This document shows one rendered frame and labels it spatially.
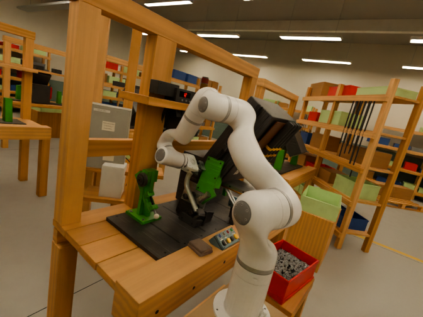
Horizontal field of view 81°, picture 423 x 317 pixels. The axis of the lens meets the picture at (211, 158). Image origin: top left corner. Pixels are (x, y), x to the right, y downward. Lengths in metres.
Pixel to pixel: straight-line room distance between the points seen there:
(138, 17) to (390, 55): 9.69
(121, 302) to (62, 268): 0.56
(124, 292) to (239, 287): 0.40
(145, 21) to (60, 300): 1.46
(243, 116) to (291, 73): 10.07
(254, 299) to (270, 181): 0.35
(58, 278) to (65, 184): 0.50
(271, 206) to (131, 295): 0.57
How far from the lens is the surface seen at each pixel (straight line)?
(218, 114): 0.85
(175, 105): 1.37
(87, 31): 1.23
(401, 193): 8.37
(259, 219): 0.67
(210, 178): 1.41
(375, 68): 10.45
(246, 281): 0.82
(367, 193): 4.05
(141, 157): 1.46
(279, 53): 11.34
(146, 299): 0.97
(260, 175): 0.79
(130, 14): 1.35
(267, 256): 0.77
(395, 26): 8.60
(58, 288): 1.59
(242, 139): 0.80
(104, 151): 1.43
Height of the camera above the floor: 1.56
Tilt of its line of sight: 12 degrees down
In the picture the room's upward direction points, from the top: 12 degrees clockwise
